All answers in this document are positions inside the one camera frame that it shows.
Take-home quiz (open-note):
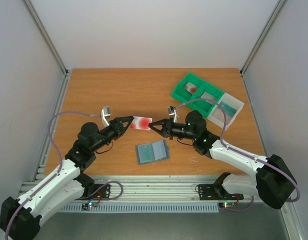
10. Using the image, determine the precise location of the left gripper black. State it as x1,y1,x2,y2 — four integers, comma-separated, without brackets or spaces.
91,115,134,153

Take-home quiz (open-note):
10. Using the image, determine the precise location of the red circle card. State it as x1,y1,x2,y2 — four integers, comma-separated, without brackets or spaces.
129,116,153,131
183,82,199,95

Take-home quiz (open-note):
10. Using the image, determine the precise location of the teal card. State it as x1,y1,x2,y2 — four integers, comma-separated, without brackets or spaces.
138,144,155,164
220,101,237,117

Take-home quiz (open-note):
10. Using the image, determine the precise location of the teal card holder wallet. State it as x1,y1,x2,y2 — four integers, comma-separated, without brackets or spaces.
135,140,170,165

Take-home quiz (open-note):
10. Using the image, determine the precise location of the grey card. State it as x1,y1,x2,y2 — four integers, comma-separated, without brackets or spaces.
200,92,217,104

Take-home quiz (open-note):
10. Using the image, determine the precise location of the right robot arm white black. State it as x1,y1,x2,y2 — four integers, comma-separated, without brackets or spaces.
149,110,301,210

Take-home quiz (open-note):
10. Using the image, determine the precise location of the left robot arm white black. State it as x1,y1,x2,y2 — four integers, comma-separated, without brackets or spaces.
0,116,134,240

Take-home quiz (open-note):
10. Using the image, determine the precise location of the green plastic bin far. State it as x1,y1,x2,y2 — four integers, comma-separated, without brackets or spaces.
171,73,205,103

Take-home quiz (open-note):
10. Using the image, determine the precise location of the green plastic bin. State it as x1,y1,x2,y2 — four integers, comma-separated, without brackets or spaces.
171,73,205,103
187,83,225,118

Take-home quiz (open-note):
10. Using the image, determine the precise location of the green plastic bin middle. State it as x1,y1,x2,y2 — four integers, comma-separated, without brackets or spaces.
187,83,225,118

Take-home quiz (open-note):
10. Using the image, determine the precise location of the white plastic bin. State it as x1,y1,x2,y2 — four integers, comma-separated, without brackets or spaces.
207,92,245,130

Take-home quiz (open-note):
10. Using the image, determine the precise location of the left small circuit board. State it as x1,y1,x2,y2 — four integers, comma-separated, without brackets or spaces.
81,202,98,211

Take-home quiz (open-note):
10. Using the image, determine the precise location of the small circuit board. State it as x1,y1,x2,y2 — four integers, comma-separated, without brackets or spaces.
218,201,239,209
81,202,98,211

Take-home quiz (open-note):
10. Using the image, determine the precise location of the right small circuit board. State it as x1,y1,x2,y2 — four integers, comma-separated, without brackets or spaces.
218,201,239,209

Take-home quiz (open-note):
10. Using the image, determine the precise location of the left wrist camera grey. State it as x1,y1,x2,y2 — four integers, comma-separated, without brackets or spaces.
101,106,111,119

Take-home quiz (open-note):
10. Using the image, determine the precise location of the aluminium rail base frame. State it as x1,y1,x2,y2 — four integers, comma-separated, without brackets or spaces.
3,69,305,240

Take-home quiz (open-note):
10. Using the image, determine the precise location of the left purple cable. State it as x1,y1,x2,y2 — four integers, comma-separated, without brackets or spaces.
3,110,104,240

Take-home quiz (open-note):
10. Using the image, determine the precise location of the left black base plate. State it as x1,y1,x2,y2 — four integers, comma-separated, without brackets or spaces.
78,184,111,200

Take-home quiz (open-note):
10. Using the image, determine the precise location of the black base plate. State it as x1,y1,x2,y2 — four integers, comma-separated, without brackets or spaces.
78,184,111,200
194,184,244,201

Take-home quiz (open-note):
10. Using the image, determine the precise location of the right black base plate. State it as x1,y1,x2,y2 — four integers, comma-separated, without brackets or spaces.
194,184,244,201

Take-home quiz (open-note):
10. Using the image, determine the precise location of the left aluminium corner post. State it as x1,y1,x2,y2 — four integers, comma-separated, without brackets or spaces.
22,0,68,76

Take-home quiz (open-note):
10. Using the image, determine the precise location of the aluminium corner post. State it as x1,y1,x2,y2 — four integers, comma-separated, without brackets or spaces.
22,0,68,76
239,0,288,77

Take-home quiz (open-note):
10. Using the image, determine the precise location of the right aluminium corner post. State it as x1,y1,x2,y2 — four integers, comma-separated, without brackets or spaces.
239,0,288,77

